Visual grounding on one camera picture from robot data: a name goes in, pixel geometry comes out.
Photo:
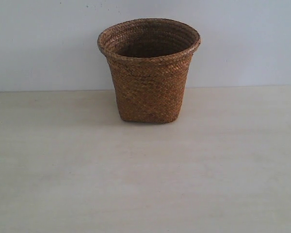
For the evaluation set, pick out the brown woven basket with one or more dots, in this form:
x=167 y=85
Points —
x=149 y=60

